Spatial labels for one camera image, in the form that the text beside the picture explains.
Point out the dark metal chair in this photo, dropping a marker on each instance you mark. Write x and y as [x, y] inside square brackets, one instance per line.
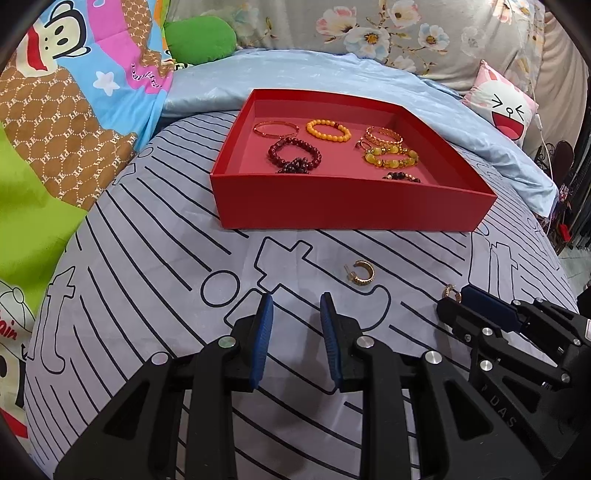
[561, 161]

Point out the wide gold bangle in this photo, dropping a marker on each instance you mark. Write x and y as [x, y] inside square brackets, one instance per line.
[383, 135]

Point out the floral grey pillow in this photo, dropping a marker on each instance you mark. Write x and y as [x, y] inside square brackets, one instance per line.
[392, 32]

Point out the grey striped bed sheet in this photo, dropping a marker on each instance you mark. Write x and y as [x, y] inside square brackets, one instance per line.
[161, 258]

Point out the wide gold cuff earring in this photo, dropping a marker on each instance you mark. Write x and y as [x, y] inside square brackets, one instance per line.
[360, 274]

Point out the white laughing face pillow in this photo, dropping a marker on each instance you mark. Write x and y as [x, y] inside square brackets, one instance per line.
[501, 108]

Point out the red cardboard box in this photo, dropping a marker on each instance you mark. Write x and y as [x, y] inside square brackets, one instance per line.
[351, 198]

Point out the gold hoop earring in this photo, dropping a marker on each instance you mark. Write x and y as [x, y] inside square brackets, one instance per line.
[450, 291]

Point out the green pillow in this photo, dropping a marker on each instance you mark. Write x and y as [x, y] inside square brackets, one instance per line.
[201, 39]

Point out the cartoon monkey printed blanket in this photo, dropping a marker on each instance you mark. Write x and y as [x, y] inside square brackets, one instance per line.
[69, 92]

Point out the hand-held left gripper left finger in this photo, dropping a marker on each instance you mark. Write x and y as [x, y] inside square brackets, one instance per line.
[261, 341]

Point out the light blue blanket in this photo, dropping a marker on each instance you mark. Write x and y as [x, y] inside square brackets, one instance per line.
[207, 78]

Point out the thin gold bangle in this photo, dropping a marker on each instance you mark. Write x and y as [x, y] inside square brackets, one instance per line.
[272, 128]

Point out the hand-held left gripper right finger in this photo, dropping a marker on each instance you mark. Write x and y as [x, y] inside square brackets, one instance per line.
[332, 341]

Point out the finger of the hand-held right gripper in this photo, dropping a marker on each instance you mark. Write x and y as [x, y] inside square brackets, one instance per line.
[489, 307]
[466, 323]

